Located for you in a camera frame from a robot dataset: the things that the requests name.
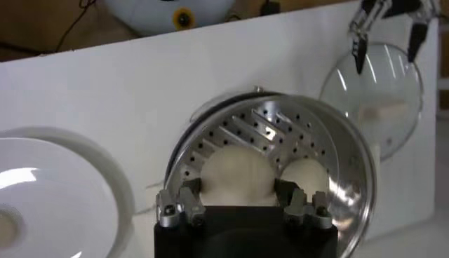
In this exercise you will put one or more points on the white round plate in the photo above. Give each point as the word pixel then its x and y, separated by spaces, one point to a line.
pixel 70 210

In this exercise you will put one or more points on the white steamed baozi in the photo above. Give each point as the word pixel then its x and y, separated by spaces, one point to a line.
pixel 238 175
pixel 305 177

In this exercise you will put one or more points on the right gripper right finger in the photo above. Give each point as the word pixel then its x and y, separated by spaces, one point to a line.
pixel 321 212

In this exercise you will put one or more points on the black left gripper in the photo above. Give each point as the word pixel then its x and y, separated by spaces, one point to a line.
pixel 403 6

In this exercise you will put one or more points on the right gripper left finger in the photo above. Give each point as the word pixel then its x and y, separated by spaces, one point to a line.
pixel 168 210

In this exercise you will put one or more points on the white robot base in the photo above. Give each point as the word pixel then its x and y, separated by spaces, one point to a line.
pixel 140 14

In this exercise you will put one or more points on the stainless steel steamer basket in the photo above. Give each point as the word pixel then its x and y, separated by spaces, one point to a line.
pixel 350 157

